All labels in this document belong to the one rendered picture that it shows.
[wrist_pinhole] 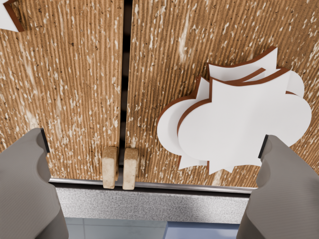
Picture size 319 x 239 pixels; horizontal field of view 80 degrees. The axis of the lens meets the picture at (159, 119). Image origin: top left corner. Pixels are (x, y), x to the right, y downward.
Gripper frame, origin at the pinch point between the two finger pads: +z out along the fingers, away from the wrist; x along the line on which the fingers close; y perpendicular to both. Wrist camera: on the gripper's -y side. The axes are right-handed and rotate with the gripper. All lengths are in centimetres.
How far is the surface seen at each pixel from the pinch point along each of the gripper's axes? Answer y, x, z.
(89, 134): 8.0, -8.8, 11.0
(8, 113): 4.9, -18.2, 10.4
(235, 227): 43, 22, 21
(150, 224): 178, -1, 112
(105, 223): 174, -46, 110
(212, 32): -5.1, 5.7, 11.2
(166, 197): 23.5, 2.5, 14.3
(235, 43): -4.0, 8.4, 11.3
